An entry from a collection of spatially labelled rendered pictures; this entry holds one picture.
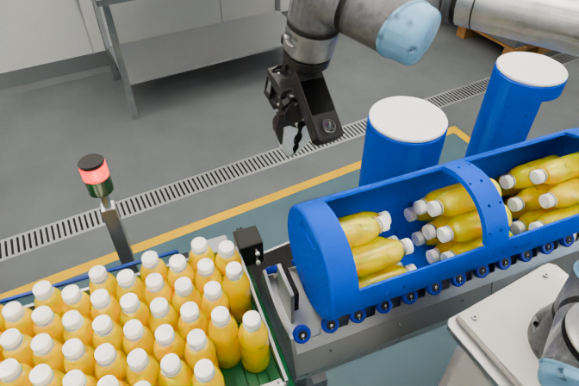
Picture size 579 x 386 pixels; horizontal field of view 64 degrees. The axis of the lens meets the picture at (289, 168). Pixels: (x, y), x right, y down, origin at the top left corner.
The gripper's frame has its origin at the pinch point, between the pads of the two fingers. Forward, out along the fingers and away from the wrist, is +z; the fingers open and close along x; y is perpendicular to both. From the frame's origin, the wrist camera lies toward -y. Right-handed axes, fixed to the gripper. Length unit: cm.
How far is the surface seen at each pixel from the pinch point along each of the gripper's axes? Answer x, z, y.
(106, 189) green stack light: 30, 40, 34
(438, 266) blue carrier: -34.2, 30.9, -18.4
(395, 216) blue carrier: -43, 45, 4
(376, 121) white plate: -62, 49, 43
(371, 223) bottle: -24.1, 28.8, -3.7
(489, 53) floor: -311, 159, 181
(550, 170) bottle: -78, 24, -8
